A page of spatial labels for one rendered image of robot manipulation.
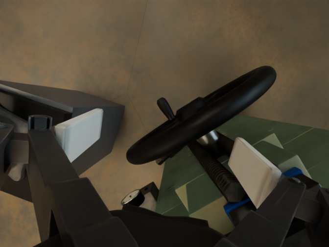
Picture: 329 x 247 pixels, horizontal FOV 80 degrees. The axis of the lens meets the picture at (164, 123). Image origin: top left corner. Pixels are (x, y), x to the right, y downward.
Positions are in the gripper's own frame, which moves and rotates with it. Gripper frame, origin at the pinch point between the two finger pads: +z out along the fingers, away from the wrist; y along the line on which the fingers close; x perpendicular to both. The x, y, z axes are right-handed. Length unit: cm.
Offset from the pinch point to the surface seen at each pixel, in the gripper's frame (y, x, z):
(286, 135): 30.2, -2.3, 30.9
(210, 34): 16, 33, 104
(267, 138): 15.5, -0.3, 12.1
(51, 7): -78, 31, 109
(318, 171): 25.2, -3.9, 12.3
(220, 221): 8.0, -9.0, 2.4
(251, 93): 8.8, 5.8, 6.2
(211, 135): 8.3, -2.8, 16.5
